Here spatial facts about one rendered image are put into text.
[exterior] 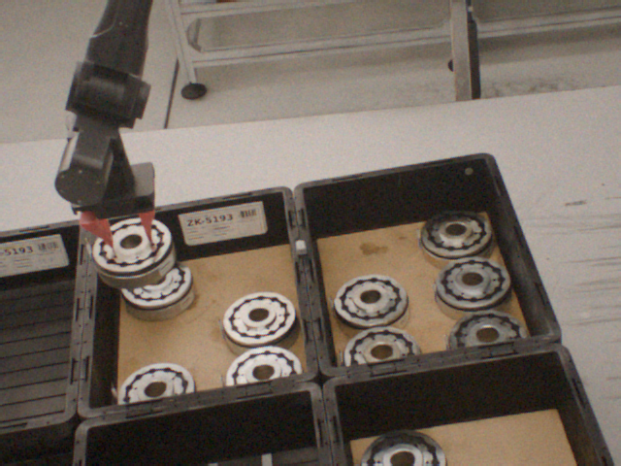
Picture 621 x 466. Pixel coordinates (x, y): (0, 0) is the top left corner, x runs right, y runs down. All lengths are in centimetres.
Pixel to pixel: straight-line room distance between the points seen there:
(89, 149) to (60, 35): 289
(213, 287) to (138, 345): 15
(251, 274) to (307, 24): 231
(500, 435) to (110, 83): 63
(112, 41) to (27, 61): 280
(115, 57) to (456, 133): 99
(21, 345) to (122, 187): 39
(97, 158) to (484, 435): 58
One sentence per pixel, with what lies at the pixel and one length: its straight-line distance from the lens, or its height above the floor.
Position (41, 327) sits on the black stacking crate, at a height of 83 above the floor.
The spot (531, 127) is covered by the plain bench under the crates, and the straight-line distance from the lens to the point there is 223.
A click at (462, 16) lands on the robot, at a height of 77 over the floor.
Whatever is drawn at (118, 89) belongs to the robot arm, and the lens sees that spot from 138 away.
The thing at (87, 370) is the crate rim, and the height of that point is 92.
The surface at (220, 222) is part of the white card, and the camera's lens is 178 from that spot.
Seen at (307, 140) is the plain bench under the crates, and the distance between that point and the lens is 225.
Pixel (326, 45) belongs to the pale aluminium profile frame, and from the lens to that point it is 363.
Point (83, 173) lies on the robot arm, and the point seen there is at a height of 122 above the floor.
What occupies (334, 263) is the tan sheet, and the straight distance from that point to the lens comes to 177.
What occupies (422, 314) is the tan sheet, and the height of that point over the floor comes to 83.
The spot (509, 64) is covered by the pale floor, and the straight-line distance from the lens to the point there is 370.
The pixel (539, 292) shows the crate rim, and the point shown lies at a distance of 157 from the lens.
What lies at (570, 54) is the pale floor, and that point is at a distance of 373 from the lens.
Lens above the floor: 199
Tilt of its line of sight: 40 degrees down
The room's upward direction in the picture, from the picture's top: 10 degrees counter-clockwise
